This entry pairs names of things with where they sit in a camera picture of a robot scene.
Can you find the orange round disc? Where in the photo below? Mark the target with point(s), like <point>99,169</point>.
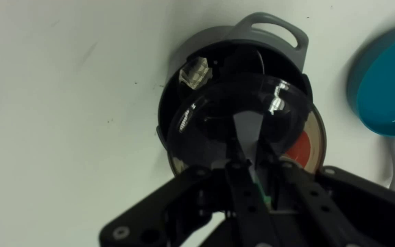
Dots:
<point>303,148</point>

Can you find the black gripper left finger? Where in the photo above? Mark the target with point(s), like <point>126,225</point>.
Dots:
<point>184,210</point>

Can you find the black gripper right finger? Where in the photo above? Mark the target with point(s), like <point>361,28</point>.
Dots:
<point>343,210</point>

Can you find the dark round pot lid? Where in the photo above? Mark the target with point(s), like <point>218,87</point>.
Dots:
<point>206,128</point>

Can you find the teal shallow round pan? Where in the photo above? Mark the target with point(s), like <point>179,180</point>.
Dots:
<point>389,83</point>

